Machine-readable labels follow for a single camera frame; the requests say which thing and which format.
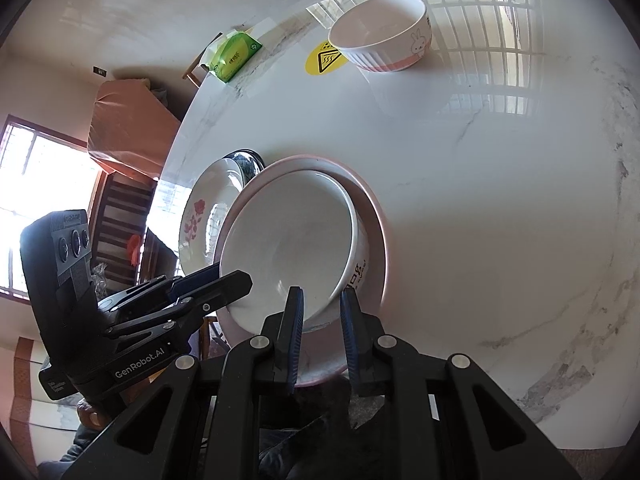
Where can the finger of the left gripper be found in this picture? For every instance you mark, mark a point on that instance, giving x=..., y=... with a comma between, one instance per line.
x=187, y=311
x=159, y=292

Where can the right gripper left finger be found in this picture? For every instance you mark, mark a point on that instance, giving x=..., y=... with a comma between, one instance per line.
x=250, y=377

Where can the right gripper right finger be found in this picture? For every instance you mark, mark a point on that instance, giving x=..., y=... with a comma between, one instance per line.
x=380, y=364

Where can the large pink bowl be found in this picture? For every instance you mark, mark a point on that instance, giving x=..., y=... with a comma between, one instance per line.
x=322, y=353

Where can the white plate with pink roses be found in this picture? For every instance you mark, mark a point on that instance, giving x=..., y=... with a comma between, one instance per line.
x=208, y=205

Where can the white bowl with blue elephant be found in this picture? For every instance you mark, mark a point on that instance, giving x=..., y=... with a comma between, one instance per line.
x=301, y=229

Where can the person's left hand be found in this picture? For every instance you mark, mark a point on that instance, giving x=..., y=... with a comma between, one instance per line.
x=90, y=417

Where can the orange covered furniture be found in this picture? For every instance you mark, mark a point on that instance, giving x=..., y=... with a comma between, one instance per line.
x=131, y=131

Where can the side window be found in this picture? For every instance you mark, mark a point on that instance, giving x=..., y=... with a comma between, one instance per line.
x=41, y=171

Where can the light wooden chair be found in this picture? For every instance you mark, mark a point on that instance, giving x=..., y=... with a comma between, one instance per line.
x=196, y=71

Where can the green tissue pack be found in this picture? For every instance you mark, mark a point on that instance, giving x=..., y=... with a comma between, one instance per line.
x=229, y=53

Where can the yellow warning sticker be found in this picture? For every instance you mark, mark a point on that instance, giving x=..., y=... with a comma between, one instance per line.
x=324, y=59

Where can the white bowl with pink rabbit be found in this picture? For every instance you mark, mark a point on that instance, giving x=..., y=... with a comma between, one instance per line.
x=383, y=36

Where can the black wall switch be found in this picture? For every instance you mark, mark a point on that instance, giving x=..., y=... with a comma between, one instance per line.
x=99, y=71

